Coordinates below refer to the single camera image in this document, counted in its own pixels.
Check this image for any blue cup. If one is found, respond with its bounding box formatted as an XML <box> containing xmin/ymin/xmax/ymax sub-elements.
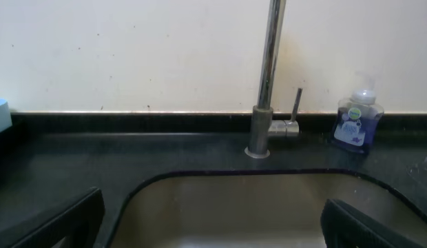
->
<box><xmin>0</xmin><ymin>99</ymin><xmax>13</xmax><ymax>135</ymax></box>

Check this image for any steel sink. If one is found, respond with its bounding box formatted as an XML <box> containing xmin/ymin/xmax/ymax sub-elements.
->
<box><xmin>106</xmin><ymin>170</ymin><xmax>427</xmax><ymax>248</ymax></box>

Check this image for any blue soap bottle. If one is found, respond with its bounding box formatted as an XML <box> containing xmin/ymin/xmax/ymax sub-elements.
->
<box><xmin>330</xmin><ymin>88</ymin><xmax>385</xmax><ymax>155</ymax></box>

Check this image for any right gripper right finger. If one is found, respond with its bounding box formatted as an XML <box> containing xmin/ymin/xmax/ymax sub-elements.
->
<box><xmin>320</xmin><ymin>198</ymin><xmax>427</xmax><ymax>248</ymax></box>

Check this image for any steel tap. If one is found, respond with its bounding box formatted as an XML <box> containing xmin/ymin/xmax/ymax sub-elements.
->
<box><xmin>244</xmin><ymin>0</ymin><xmax>303</xmax><ymax>160</ymax></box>

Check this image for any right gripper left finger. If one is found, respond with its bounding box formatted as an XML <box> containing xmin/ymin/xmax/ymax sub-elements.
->
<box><xmin>0</xmin><ymin>187</ymin><xmax>106</xmax><ymax>248</ymax></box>

